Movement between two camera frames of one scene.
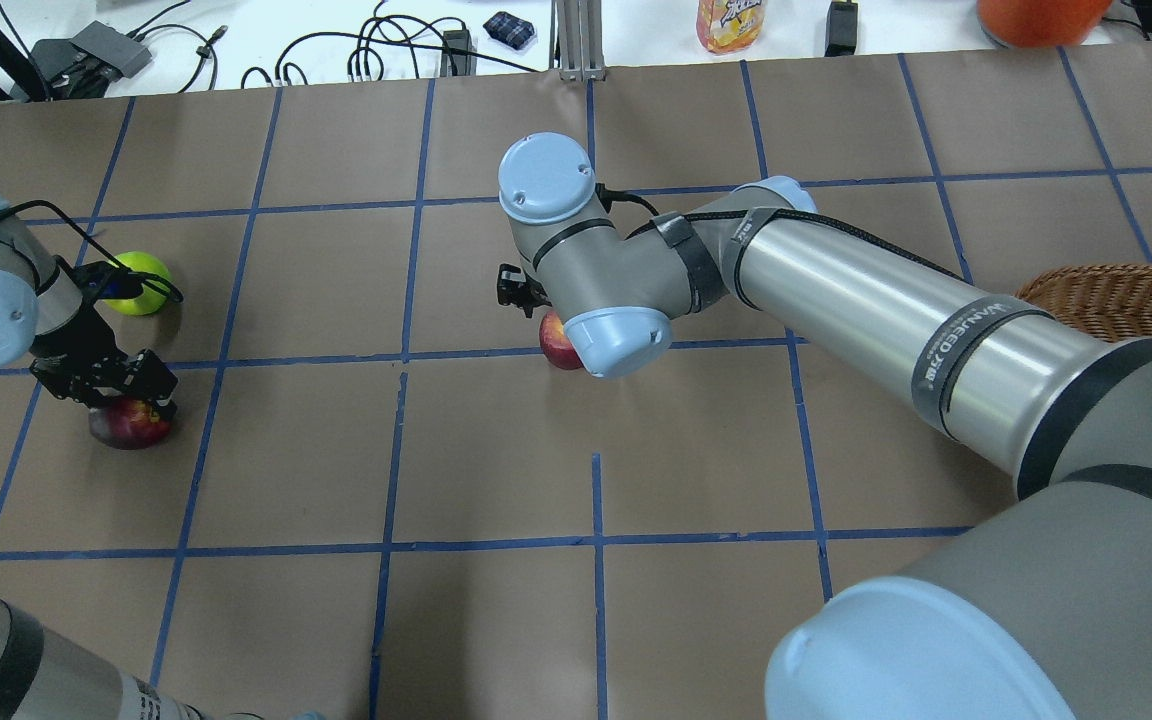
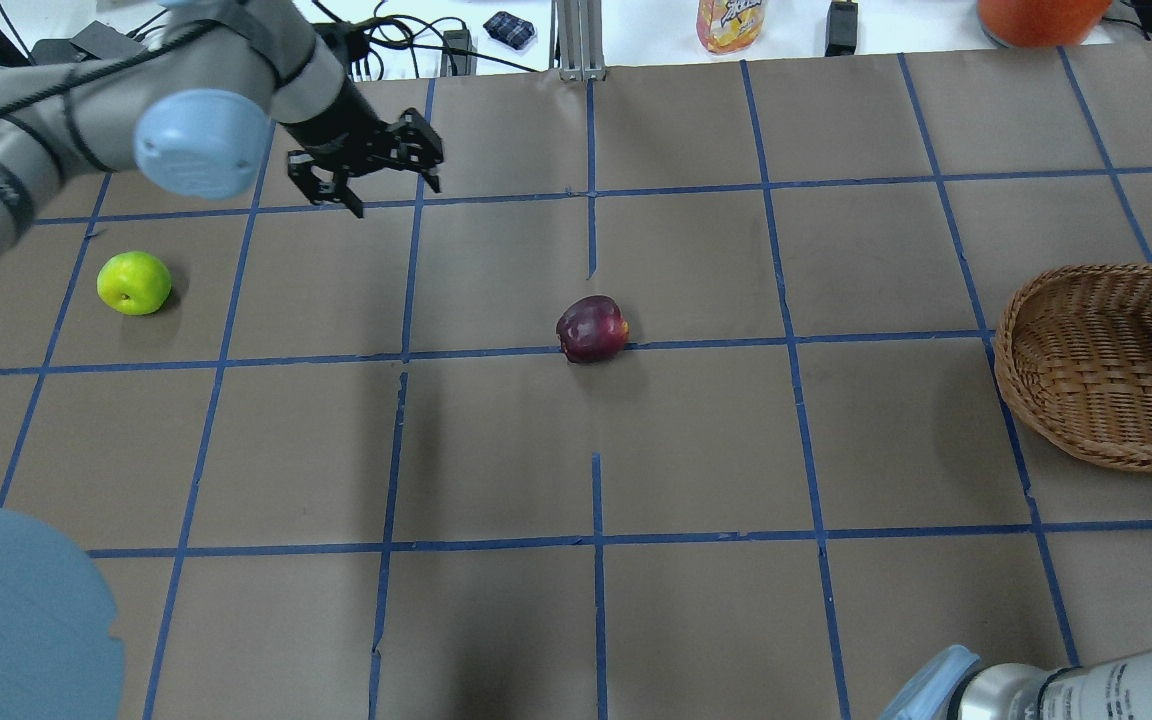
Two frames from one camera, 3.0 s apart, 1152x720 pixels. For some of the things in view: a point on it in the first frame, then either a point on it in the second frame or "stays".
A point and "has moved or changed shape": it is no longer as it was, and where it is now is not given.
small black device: [509, 29] stays
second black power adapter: [841, 29] stays
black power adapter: [458, 63] stays
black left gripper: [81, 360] → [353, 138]
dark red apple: [127, 423] has moved or changed shape
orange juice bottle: [727, 26] stays
